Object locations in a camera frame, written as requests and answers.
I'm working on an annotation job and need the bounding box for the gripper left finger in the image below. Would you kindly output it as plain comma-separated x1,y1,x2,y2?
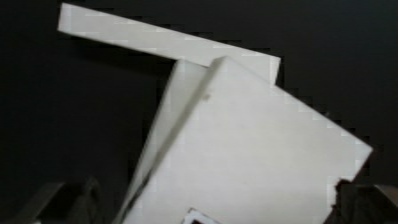
7,178,105,224

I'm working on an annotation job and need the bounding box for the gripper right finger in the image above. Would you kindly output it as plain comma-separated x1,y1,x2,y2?
332,180,398,224

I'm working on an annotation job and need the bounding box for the white cabinet top block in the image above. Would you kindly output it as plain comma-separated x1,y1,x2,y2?
112,58,371,224

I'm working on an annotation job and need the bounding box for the white U-shaped fence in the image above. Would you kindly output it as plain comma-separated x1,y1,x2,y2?
57,3,281,83

